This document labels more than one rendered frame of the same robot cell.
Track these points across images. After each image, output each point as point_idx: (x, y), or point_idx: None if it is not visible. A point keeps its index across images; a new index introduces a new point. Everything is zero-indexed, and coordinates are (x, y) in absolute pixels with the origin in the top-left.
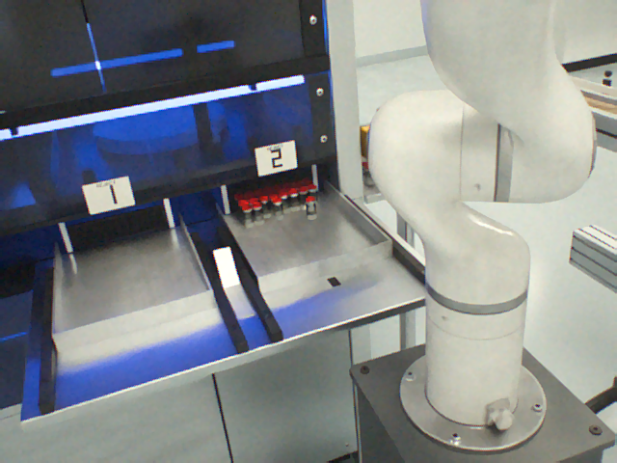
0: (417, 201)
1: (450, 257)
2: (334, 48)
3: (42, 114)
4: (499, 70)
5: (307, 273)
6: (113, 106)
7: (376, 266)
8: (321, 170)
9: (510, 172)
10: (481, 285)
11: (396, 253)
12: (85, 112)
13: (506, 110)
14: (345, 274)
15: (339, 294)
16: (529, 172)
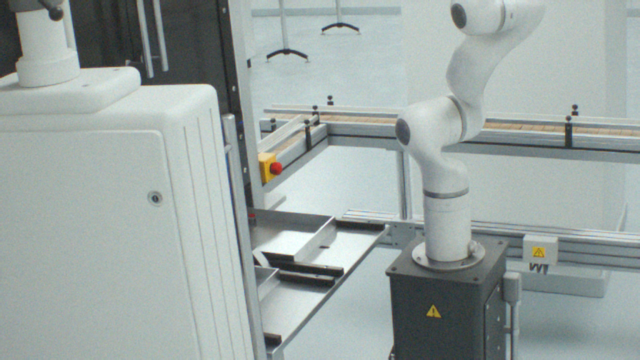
0: (436, 148)
1: (450, 171)
2: (243, 105)
3: None
4: (483, 84)
5: (309, 246)
6: None
7: (335, 233)
8: None
9: (466, 126)
10: (461, 180)
11: (339, 223)
12: None
13: (478, 98)
14: (325, 242)
15: (338, 249)
16: (473, 123)
